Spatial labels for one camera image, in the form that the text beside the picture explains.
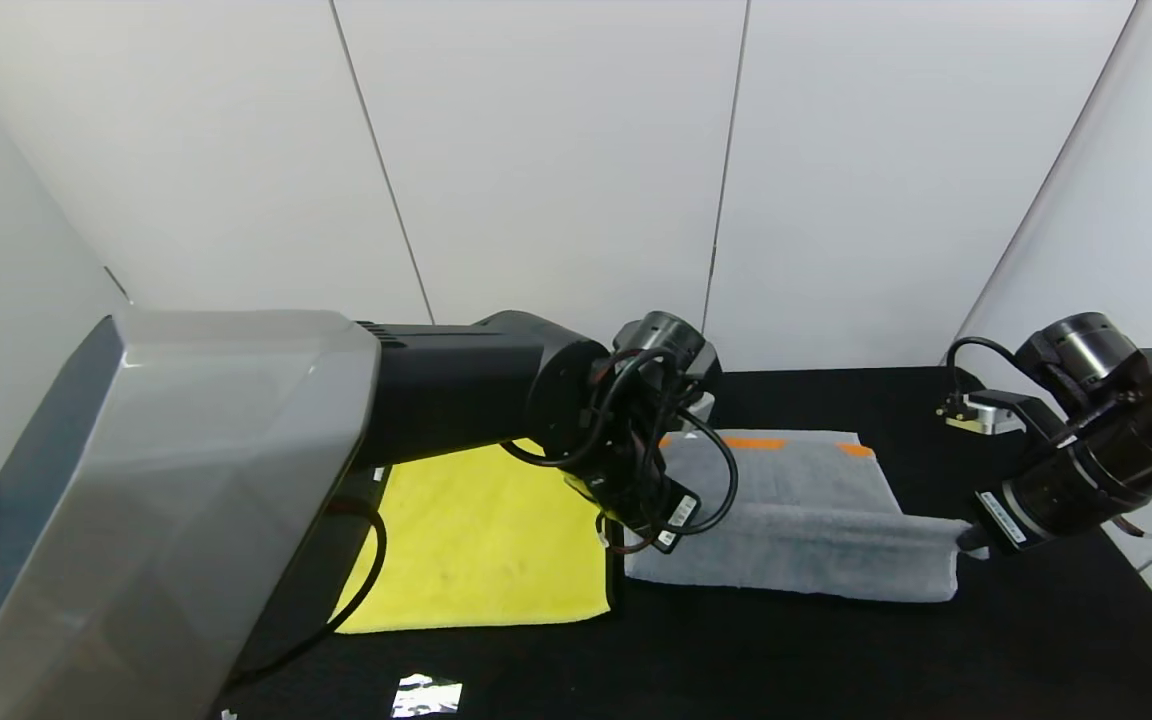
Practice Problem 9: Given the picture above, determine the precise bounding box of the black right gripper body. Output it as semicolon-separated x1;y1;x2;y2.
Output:
971;438;1112;556

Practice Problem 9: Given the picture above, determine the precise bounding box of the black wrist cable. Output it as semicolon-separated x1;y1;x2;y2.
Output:
501;345;739;556
941;336;1152;541

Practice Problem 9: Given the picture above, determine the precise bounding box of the shiny silver foil piece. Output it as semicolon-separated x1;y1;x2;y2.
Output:
393;673;464;717

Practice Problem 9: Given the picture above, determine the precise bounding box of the black left shoulder cable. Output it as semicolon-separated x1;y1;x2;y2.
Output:
221;495;389;696

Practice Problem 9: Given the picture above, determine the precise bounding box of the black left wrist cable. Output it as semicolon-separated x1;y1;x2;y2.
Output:
501;345;739;556

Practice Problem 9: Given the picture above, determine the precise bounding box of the grey towel with orange marks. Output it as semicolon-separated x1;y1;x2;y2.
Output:
624;430;972;604

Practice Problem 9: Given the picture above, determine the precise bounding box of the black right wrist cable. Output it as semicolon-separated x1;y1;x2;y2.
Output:
941;336;1152;541

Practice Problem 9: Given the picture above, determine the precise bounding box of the yellow microfibre towel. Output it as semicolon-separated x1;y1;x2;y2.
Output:
336;438;615;634

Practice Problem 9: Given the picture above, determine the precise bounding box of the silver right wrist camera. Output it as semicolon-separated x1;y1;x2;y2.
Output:
939;390;1029;437

